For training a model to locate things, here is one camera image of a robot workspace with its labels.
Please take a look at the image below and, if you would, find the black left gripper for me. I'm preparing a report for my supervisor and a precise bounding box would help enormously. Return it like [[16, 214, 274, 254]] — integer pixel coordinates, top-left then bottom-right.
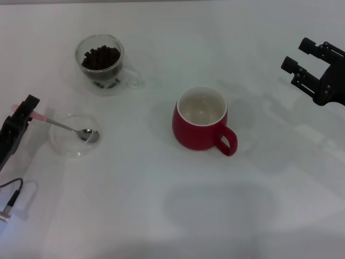
[[0, 94, 41, 171]]

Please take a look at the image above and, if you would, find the pink-handled metal spoon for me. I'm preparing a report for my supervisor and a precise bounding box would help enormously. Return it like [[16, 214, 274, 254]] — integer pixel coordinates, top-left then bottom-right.
[[11, 105, 100, 143]]

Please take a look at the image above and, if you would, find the clear glass saucer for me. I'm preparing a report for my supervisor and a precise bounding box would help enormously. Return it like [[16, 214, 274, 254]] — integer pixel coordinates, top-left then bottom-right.
[[50, 113, 102, 159]]

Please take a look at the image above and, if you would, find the clear double-wall glass mug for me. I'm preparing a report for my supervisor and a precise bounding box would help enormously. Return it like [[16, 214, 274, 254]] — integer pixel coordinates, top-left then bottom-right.
[[74, 34, 143, 97]]

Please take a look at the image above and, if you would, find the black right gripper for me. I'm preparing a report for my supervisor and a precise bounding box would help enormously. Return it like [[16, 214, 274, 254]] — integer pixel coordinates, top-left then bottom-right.
[[281, 37, 345, 107]]

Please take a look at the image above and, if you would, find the red ceramic mug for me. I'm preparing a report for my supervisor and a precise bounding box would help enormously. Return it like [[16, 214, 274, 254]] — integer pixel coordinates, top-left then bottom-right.
[[171, 85, 239, 157]]

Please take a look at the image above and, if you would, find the dark cable with plug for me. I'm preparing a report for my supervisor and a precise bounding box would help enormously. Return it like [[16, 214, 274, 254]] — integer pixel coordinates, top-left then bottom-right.
[[0, 177, 24, 209]]

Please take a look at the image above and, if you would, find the silver cable plug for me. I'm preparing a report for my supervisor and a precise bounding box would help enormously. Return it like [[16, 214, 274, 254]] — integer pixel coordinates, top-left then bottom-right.
[[0, 205, 13, 223]]

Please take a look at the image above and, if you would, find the pile of dark coffee beans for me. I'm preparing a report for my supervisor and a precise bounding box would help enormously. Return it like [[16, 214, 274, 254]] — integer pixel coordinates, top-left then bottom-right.
[[81, 45, 122, 71]]

